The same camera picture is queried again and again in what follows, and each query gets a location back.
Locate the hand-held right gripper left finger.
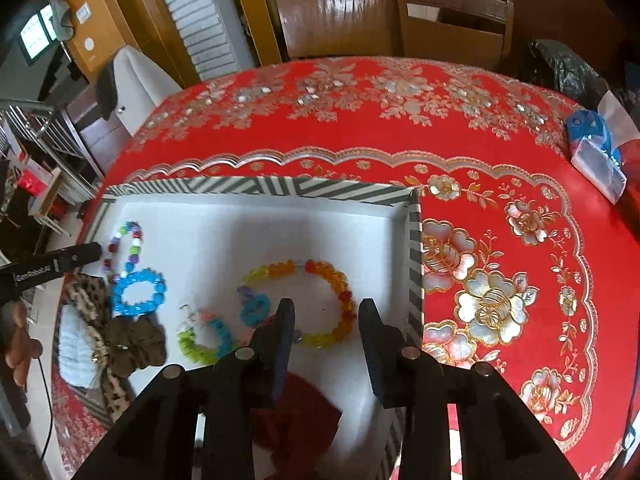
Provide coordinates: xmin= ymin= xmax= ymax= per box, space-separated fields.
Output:
xmin=72 ymin=298 xmax=297 ymax=480

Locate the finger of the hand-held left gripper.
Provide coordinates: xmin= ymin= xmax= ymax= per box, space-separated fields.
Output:
xmin=50 ymin=241 xmax=103 ymax=273

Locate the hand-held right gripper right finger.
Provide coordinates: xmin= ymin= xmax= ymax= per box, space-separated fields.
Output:
xmin=358 ymin=298 xmax=581 ymax=480

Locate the flower bead bracelet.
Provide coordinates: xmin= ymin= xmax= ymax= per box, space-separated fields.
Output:
xmin=236 ymin=284 xmax=303 ymax=346

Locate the multicolour bead bracelet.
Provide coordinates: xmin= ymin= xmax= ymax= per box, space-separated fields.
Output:
xmin=102 ymin=220 xmax=146 ymax=286

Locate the blue bead bracelet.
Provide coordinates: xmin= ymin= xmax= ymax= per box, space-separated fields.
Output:
xmin=110 ymin=268 xmax=168 ymax=318

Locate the orange yellow bead bracelet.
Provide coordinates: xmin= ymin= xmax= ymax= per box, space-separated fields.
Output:
xmin=241 ymin=258 xmax=357 ymax=350

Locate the green blue chip bracelet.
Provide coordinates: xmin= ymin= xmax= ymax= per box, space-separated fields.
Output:
xmin=176 ymin=306 xmax=236 ymax=366

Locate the white fluffy scrunchie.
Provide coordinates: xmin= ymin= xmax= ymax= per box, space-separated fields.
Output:
xmin=56 ymin=305 xmax=108 ymax=388

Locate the brown scrunchie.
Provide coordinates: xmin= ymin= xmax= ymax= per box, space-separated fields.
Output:
xmin=102 ymin=314 xmax=167 ymax=376

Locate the black white striped tray box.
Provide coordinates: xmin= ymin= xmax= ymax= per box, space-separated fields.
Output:
xmin=75 ymin=176 xmax=426 ymax=480

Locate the leopard print bow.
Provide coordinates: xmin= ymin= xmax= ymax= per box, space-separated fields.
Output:
xmin=67 ymin=275 xmax=138 ymax=423

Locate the person's left hand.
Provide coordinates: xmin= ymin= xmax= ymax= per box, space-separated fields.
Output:
xmin=4 ymin=304 xmax=44 ymax=389

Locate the small white table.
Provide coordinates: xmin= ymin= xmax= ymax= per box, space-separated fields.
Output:
xmin=27 ymin=165 xmax=71 ymax=236

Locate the red bag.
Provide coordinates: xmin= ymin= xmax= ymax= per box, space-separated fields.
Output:
xmin=20 ymin=170 xmax=48 ymax=196

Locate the metal stair railing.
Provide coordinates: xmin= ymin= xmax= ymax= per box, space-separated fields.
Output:
xmin=0 ymin=97 xmax=101 ymax=201

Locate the black cloth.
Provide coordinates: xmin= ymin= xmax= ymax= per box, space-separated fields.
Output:
xmin=95 ymin=62 xmax=121 ymax=121

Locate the white chair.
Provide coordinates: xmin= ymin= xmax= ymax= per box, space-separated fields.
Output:
xmin=112 ymin=45 xmax=183 ymax=136

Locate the window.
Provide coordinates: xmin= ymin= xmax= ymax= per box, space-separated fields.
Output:
xmin=17 ymin=2 xmax=58 ymax=63

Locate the grey hanging cloth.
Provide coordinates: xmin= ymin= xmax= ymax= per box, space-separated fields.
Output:
xmin=47 ymin=0 xmax=76 ymax=41

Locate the white louvered panel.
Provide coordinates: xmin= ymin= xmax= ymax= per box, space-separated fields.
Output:
xmin=150 ymin=0 xmax=238 ymax=81

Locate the blue tissue pack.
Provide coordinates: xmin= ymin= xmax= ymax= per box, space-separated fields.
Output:
xmin=565 ymin=91 xmax=640 ymax=206

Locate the wooden slat chair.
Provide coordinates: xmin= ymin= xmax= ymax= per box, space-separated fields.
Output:
xmin=389 ymin=0 xmax=516 ymax=73

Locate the brown leather chair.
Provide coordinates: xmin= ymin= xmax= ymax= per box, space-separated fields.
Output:
xmin=274 ymin=0 xmax=401 ymax=61

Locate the black plastic bag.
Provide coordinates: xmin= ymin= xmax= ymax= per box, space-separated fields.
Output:
xmin=522 ymin=37 xmax=621 ymax=111

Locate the dark brown round board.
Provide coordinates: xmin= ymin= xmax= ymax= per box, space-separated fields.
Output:
xmin=452 ymin=0 xmax=636 ymax=61

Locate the thin black cable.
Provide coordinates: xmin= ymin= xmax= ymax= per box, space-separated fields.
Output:
xmin=36 ymin=355 xmax=54 ymax=463

